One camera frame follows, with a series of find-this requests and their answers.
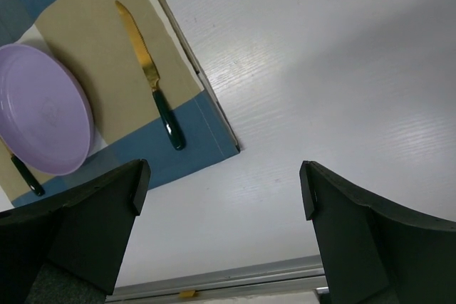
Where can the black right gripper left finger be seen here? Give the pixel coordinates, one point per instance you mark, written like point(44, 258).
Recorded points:
point(69, 247)

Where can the purple plastic plate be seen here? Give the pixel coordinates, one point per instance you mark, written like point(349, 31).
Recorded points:
point(46, 119)

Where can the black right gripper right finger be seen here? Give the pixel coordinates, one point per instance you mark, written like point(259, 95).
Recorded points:
point(374, 250)

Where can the aluminium table edge rail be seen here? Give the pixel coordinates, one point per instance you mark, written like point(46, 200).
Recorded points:
point(297, 271)

